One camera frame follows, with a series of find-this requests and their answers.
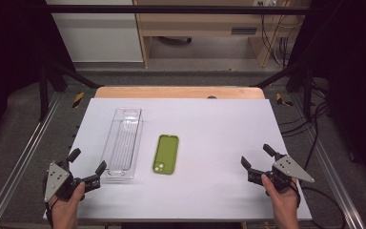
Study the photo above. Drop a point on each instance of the black horizontal frame bar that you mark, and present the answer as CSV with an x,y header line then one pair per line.
x,y
178,9

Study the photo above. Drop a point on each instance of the wooden table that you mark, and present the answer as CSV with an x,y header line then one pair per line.
x,y
178,92

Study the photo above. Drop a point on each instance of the light wooden desk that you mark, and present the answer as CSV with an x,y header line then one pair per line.
x,y
203,22

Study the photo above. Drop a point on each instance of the black frame strut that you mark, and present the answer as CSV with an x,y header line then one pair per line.
x,y
73,76
286,74

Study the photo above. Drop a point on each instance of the white power strip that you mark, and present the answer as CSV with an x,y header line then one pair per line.
x,y
265,3

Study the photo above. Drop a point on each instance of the person's right hand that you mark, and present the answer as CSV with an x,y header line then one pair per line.
x,y
281,202

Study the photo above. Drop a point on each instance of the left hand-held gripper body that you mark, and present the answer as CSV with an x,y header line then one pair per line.
x,y
58,179

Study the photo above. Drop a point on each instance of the aluminium floor rail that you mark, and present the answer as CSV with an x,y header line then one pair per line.
x,y
22,156
327,159

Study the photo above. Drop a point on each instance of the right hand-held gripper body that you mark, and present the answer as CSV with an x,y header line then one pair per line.
x,y
287,168

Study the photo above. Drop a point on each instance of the person's left hand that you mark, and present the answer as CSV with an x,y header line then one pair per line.
x,y
68,205

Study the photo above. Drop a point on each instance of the black curtain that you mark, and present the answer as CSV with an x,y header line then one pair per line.
x,y
352,79
9,63

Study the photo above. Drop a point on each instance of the white table mat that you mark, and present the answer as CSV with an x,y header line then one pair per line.
x,y
219,152

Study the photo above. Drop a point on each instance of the green phone case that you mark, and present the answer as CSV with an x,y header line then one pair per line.
x,y
166,154

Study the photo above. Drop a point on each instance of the white cabinet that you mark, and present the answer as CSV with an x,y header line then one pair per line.
x,y
98,35

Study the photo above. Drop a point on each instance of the yellow black tape marker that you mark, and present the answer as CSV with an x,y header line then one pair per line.
x,y
281,100
78,99

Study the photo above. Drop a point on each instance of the clear plastic tray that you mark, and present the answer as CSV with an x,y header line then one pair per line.
x,y
123,143

